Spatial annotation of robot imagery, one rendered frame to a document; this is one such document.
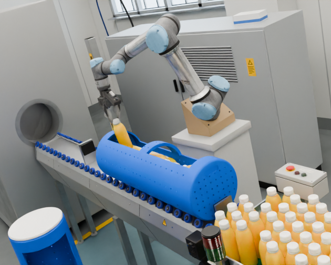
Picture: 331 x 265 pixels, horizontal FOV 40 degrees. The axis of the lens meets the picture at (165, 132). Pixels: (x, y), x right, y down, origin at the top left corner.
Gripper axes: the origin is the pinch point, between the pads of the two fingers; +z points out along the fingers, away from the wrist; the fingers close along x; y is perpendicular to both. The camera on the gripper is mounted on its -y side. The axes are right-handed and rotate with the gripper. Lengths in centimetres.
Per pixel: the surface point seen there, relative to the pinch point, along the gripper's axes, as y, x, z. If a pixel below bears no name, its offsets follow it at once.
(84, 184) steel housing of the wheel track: 45, 13, 47
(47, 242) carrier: -22, 64, 34
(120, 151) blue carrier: -14.3, 9.3, 12.3
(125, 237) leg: 23, 6, 86
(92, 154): 53, -2, 34
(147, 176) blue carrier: -43.4, 13.3, 18.3
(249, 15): 37, -154, -21
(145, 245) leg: 23, -6, 99
